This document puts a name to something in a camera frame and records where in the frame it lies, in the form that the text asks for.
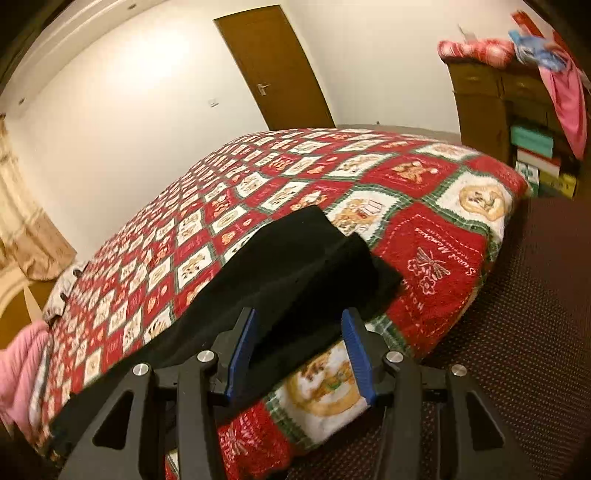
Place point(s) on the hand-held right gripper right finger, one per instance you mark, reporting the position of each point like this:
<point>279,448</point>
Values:
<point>358,360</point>

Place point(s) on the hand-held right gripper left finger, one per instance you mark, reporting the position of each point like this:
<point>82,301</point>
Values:
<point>240,357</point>

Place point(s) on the black pants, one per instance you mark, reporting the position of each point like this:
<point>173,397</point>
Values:
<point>286,277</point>

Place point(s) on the red printed blanket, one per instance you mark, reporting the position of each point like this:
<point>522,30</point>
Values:
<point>438,249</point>

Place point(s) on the grey patterned pillow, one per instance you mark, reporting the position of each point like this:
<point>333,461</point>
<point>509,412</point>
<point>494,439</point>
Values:
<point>64,286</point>

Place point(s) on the pink folded quilt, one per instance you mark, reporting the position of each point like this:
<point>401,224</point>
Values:
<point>21,369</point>

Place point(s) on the cream and wood headboard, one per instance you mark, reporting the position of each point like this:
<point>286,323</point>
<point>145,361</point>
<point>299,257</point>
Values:
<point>18,314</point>

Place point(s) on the green and white box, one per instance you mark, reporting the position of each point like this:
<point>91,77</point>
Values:
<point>526,177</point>

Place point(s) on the beige patterned curtain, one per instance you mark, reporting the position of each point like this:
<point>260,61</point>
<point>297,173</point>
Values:
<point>23,221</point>

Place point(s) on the yellow-green box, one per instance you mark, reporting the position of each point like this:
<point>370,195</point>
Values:
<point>558,184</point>

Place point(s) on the red and white box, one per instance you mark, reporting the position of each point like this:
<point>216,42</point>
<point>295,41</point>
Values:
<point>538,161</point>

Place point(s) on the brown wooden cabinet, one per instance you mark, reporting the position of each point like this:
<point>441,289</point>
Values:
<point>480,106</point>

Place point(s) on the brown wooden door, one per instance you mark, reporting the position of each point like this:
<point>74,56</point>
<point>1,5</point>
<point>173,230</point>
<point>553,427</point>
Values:
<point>272,55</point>

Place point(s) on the pink hanging garment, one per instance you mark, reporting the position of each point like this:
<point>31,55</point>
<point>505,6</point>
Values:
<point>565,106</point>

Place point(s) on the red and white striped cloth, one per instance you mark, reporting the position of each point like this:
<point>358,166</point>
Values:
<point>480,50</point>

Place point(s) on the blue cloth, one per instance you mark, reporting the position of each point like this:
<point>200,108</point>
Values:
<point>531,48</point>

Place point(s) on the red wall hanging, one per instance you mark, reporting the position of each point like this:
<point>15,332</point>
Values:
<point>528,23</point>

